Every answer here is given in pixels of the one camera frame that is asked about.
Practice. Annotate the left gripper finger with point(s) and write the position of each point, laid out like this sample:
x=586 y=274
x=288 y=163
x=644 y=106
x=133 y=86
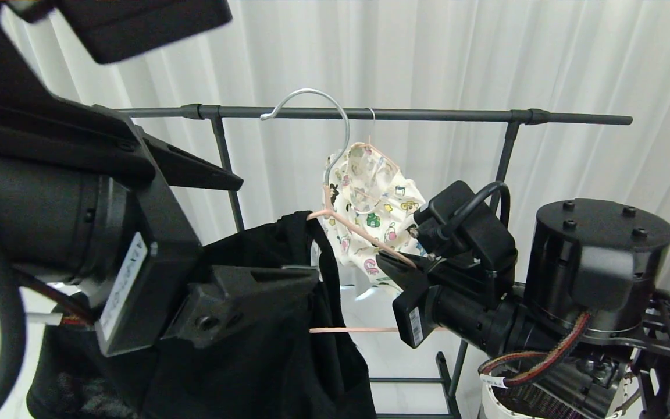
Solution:
x=242 y=297

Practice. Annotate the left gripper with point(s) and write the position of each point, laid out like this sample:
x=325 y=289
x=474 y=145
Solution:
x=50 y=221

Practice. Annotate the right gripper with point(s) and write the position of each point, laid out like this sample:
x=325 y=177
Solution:
x=469 y=320

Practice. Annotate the black garment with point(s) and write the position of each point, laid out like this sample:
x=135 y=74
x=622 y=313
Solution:
x=271 y=361

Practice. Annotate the cream printed garment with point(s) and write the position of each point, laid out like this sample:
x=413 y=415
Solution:
x=376 y=203

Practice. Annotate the pink clothes hanger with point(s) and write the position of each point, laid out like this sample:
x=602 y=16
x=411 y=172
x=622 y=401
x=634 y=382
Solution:
x=344 y=122
x=371 y=125

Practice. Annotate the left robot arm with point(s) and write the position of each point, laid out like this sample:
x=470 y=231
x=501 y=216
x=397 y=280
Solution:
x=21 y=317

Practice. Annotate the white laundry basket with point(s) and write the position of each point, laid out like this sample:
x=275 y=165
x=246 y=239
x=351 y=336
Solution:
x=521 y=401

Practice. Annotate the black clothes rack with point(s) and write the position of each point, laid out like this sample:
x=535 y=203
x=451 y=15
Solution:
x=428 y=114

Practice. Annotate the white curtain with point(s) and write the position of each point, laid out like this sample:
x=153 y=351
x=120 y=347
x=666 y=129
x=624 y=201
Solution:
x=428 y=52

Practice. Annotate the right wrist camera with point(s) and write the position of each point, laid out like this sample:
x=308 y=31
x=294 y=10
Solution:
x=474 y=238

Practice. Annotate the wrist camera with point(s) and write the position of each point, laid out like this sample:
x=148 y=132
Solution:
x=474 y=238
x=137 y=23

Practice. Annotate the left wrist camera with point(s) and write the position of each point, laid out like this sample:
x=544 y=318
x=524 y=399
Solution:
x=137 y=23

